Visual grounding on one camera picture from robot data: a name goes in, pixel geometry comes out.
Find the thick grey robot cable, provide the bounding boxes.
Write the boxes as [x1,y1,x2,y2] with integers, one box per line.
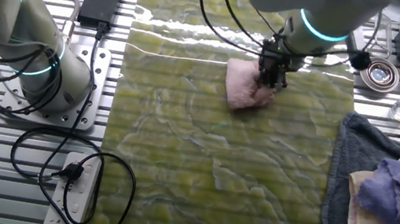
[22,0,83,45]

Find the clear acrylic stand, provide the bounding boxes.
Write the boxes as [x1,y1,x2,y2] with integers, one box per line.
[369,10,398,62]

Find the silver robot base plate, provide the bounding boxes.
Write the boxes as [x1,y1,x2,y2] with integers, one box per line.
[0,34,114,134]

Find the pink fluffy cloth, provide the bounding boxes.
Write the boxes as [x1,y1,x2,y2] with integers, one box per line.
[220,56,282,116]

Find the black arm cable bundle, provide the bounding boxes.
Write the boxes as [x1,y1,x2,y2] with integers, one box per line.
[0,0,384,167]

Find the white power strip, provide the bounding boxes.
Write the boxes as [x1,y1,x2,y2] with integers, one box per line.
[42,148,105,224]

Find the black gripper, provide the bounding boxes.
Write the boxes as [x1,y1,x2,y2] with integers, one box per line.
[253,36,302,94]

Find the dark grey towel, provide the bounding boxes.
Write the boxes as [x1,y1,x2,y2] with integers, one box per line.
[318,108,400,224]

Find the black power cable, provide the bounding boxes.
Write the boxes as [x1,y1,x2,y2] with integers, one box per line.
[0,11,160,224]

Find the green marble pattern mat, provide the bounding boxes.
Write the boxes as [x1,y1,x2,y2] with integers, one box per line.
[82,0,400,224]

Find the black power adapter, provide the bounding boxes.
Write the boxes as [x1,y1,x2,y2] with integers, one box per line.
[76,0,124,33]

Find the small steel bowl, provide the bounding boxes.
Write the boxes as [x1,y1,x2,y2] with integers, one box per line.
[356,54,400,95]

